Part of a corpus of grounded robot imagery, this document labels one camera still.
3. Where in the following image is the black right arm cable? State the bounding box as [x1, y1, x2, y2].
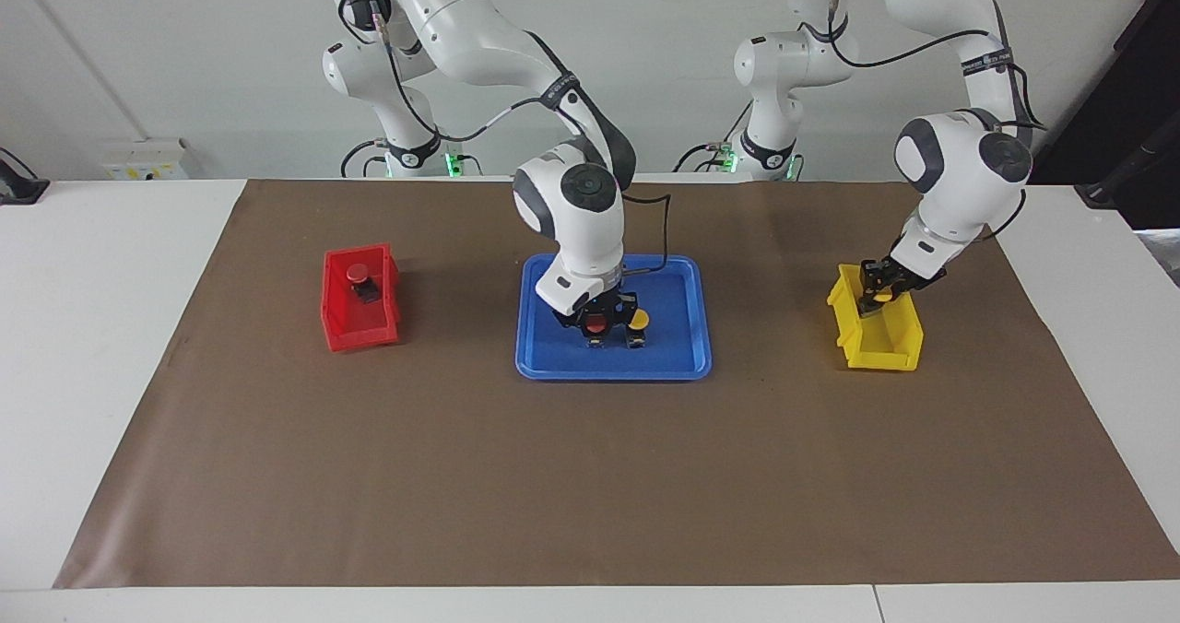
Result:
[336, 0, 672, 278]

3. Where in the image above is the black panel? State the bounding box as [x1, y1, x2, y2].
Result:
[1019, 0, 1180, 230]

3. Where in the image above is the black base cable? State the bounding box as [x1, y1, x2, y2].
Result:
[671, 107, 752, 174]
[339, 139, 393, 179]

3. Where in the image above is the black left base cable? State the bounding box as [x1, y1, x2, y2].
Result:
[671, 107, 752, 174]

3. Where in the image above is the white wall outlet box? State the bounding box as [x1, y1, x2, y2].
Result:
[100, 139, 190, 182]

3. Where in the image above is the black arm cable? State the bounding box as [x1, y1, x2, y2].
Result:
[797, 0, 1047, 241]
[336, 0, 672, 278]

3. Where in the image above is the yellow plastic bin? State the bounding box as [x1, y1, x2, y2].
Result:
[826, 264, 924, 371]

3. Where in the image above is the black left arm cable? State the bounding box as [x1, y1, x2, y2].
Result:
[797, 0, 1047, 241]

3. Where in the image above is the black right base cable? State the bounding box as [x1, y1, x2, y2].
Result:
[339, 139, 393, 179]

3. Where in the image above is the black clamp device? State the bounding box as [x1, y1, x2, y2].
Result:
[0, 148, 50, 206]

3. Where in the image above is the black stand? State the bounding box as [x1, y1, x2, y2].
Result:
[1074, 112, 1180, 209]

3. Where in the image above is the blue plastic tray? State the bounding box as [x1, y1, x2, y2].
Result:
[515, 254, 713, 382]

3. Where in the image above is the red plastic bin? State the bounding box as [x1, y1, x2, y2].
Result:
[320, 243, 402, 353]

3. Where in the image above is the brown table mat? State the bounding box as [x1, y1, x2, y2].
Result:
[53, 179, 1180, 590]

